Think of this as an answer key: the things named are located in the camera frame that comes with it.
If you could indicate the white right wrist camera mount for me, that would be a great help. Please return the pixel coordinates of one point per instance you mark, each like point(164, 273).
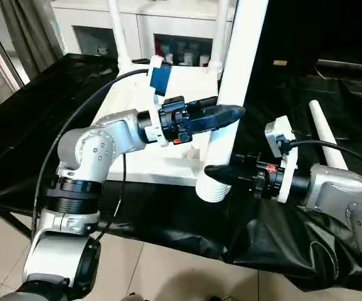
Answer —
point(289, 150)

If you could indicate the white plastic table leg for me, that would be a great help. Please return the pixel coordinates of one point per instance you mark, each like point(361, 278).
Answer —
point(220, 37)
point(240, 62)
point(328, 135)
point(118, 34)

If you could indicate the black work table leg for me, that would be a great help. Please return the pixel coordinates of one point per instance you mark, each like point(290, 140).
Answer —
point(14, 224)

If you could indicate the grey curtain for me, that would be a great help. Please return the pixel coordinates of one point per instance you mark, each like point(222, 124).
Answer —
point(30, 37)

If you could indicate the white plastic table top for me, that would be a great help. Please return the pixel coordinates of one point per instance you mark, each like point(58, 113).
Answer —
point(143, 163)

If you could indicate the small white jar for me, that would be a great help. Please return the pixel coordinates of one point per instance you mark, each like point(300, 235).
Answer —
point(204, 61)

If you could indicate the white cabinet with glass doors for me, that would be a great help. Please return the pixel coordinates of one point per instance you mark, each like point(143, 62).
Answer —
point(143, 25)

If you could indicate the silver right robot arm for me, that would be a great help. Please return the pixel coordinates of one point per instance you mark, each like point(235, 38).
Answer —
point(350, 200)

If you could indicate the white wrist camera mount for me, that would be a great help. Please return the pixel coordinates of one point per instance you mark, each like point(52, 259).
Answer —
point(158, 78)
point(289, 150)

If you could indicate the black mat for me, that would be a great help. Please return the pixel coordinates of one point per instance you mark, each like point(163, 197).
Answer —
point(199, 219)

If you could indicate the long black bar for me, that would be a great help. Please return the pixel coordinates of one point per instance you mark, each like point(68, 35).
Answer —
point(350, 66)

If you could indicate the small red item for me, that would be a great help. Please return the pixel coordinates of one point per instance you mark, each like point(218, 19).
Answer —
point(159, 50)

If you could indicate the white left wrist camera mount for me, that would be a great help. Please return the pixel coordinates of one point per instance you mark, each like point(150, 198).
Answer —
point(158, 78)

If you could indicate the small tan tag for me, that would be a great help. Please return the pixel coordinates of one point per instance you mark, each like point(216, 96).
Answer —
point(280, 62)

